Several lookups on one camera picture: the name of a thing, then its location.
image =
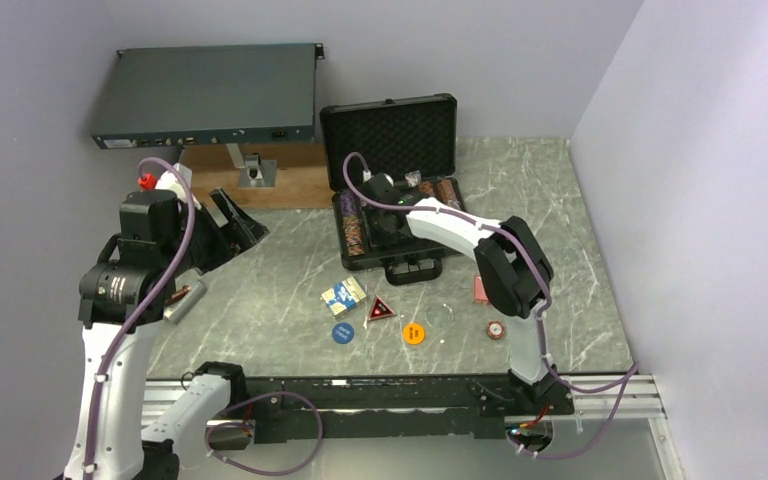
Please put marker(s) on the red black far chip stack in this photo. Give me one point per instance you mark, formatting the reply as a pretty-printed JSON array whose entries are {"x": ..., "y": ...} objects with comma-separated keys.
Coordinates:
[{"x": 449, "y": 194}]

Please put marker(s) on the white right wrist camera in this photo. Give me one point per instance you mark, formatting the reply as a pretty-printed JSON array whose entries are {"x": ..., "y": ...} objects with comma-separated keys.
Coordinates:
[{"x": 377, "y": 180}]

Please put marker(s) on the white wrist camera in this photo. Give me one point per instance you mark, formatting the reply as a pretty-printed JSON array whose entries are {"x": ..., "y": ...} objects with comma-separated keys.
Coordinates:
[
  {"x": 167, "y": 181},
  {"x": 377, "y": 180}
]

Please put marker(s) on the clear round plastic disc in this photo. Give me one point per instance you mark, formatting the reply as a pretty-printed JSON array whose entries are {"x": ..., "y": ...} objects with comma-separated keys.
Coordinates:
[{"x": 440, "y": 315}]

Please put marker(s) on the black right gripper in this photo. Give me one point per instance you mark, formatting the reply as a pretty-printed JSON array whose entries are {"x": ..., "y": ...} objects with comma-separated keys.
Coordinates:
[{"x": 377, "y": 240}]

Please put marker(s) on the blue playing card deck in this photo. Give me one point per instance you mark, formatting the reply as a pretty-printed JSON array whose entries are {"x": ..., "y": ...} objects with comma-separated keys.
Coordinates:
[{"x": 343, "y": 296}]

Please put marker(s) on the wooden board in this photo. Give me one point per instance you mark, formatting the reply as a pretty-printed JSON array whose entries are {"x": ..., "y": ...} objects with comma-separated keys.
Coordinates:
[{"x": 301, "y": 182}]

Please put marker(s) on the red black chip stack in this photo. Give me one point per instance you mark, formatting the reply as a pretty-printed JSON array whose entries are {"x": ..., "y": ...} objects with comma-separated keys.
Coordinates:
[
  {"x": 449, "y": 194},
  {"x": 428, "y": 189}
]

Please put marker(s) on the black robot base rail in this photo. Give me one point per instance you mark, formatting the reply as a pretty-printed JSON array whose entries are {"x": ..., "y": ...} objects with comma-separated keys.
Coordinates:
[{"x": 481, "y": 406}]

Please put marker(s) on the orange big blind button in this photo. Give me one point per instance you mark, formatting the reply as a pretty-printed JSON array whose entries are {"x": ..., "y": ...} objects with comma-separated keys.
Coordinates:
[{"x": 413, "y": 334}]

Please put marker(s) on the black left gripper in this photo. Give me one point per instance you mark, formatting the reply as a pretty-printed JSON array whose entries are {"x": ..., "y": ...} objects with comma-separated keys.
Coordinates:
[{"x": 227, "y": 237}]

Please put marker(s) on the grey rack network device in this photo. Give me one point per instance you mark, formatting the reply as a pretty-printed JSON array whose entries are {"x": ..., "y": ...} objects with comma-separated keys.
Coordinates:
[{"x": 206, "y": 95}]

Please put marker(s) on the red triangular dealer button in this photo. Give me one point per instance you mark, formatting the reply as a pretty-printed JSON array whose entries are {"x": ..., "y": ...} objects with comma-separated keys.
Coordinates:
[{"x": 379, "y": 310}]

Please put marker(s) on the grey metal bracket stand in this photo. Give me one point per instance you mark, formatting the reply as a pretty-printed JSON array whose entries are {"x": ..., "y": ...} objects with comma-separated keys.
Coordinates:
[{"x": 254, "y": 171}]

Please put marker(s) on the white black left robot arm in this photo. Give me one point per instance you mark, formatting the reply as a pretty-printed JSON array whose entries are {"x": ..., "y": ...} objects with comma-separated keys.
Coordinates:
[{"x": 122, "y": 302}]

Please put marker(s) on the blue small blind button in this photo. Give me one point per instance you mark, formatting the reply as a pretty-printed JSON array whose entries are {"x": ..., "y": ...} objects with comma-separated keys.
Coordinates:
[{"x": 343, "y": 333}]

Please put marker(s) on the clear plastic wrapper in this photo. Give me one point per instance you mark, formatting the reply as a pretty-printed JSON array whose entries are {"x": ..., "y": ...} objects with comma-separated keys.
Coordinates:
[{"x": 413, "y": 178}]

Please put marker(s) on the purple poker chip stack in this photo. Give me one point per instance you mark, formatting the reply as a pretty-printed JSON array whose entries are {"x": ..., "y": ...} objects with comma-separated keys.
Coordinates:
[{"x": 348, "y": 205}]

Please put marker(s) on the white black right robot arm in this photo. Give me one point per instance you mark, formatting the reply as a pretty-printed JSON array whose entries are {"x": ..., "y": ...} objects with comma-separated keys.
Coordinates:
[{"x": 516, "y": 282}]

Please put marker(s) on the grey copper clamp tool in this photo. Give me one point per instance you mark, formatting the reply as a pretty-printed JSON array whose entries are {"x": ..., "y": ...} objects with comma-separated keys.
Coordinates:
[{"x": 182, "y": 301}]

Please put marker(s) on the multicolour poker chip stack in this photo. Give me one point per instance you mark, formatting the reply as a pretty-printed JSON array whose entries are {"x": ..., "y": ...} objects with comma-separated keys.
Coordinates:
[{"x": 353, "y": 235}]

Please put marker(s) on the red playing card deck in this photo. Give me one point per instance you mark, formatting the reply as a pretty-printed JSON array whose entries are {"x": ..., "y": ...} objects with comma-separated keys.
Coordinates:
[{"x": 479, "y": 293}]

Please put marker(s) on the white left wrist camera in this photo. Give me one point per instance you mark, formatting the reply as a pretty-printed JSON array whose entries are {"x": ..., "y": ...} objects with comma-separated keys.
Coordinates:
[{"x": 167, "y": 181}]

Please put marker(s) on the black poker set case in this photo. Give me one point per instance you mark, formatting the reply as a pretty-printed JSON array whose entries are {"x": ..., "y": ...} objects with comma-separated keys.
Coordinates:
[{"x": 393, "y": 136}]

